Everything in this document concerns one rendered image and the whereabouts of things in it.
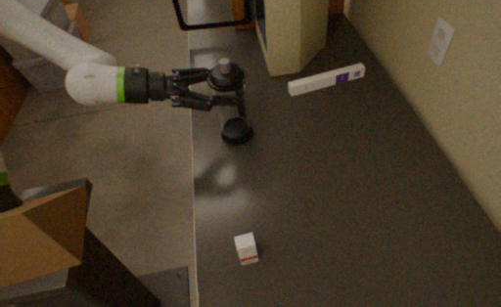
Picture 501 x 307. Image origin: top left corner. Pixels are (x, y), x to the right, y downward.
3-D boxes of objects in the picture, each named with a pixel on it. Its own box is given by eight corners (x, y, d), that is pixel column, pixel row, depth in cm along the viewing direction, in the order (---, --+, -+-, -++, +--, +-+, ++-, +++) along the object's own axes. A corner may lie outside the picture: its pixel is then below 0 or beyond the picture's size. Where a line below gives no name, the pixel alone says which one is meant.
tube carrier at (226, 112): (250, 115, 107) (244, 60, 91) (256, 140, 99) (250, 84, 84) (218, 121, 106) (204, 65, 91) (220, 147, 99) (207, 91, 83)
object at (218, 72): (242, 68, 92) (240, 48, 87) (247, 89, 86) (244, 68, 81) (209, 73, 92) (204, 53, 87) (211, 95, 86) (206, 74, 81)
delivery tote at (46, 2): (76, 20, 307) (58, -17, 283) (61, 56, 266) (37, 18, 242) (31, 27, 306) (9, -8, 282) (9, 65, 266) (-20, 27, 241)
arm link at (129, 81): (129, 91, 92) (126, 112, 86) (125, 54, 83) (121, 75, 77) (152, 91, 93) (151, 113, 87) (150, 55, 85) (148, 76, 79)
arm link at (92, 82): (62, 111, 79) (56, 65, 75) (75, 95, 90) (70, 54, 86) (124, 112, 82) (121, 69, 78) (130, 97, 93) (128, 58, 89)
